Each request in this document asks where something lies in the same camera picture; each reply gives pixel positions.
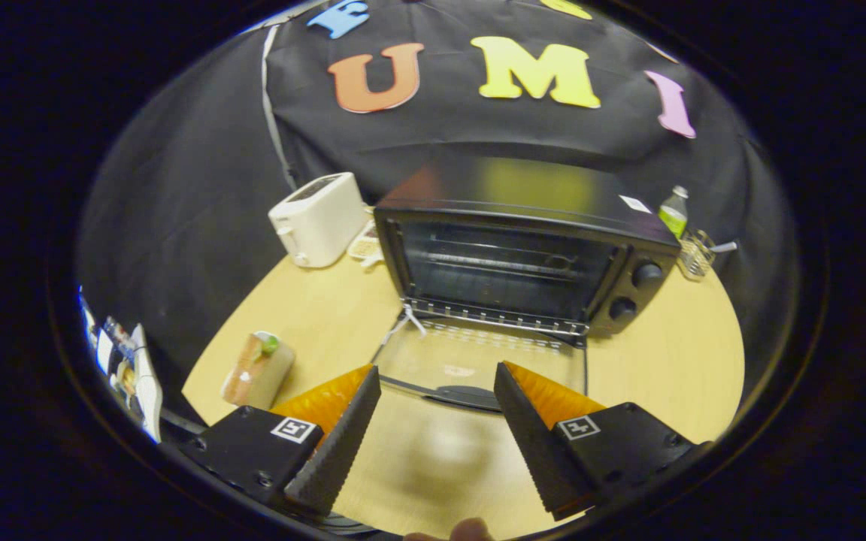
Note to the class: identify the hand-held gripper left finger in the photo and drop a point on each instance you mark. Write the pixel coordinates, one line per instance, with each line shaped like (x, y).
(343, 451)

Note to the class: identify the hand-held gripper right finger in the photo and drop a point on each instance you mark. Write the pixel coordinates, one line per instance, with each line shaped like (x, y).
(534, 451)

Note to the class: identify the toast sandwich with lettuce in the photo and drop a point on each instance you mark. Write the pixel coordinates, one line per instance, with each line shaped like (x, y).
(256, 372)

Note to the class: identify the black toaster oven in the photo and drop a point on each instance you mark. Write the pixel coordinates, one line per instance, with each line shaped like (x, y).
(508, 195)

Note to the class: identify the white pop-up toaster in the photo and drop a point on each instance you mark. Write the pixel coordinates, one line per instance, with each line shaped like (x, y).
(320, 218)

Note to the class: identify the beige waffle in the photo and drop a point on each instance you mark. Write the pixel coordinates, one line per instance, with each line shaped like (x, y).
(367, 246)

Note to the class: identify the clear bottle with green label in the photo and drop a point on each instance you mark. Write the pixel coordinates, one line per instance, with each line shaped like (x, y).
(673, 214)

